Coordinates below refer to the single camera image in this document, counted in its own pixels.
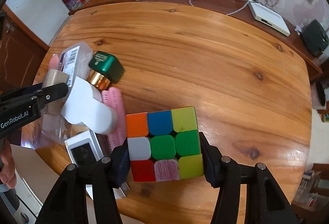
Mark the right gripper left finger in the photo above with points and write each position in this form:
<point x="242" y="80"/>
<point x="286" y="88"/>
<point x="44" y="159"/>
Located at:
<point x="121" y="164"/>

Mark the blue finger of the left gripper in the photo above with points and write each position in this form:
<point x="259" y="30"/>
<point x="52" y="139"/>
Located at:
<point x="34" y="96"/>

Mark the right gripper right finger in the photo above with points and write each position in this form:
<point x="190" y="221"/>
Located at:
<point x="211" y="160"/>

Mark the rubik's cube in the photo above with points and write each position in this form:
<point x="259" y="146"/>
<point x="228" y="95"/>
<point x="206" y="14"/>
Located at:
<point x="165" y="145"/>

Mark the person's left hand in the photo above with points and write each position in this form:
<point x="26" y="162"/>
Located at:
<point x="8" y="175"/>

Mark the beige cardboard box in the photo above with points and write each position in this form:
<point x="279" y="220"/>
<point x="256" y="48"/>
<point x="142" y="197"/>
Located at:
<point x="55" y="77"/>

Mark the clear plastic box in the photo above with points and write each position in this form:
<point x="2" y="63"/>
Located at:
<point x="56" y="128"/>

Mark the white handheld game console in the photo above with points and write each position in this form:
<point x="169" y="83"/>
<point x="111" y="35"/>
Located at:
<point x="87" y="148"/>

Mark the white barcode box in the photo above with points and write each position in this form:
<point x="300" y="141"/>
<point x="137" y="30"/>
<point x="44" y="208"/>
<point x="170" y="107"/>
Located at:
<point x="74" y="61"/>

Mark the green perfume bottle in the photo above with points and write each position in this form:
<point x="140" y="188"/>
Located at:
<point x="105" y="69"/>

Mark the white plastic tray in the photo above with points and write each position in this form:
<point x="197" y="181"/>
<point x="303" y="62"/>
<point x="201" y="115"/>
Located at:
<point x="35" y="180"/>

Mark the grey trash bin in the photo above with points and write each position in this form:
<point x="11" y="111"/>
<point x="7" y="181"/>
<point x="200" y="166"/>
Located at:
<point x="318" y="96"/>

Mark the white set-top box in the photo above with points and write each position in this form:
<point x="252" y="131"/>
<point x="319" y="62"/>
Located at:
<point x="269" y="17"/>

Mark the dark green appliance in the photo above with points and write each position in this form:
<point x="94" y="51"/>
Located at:
<point x="315" y="38"/>

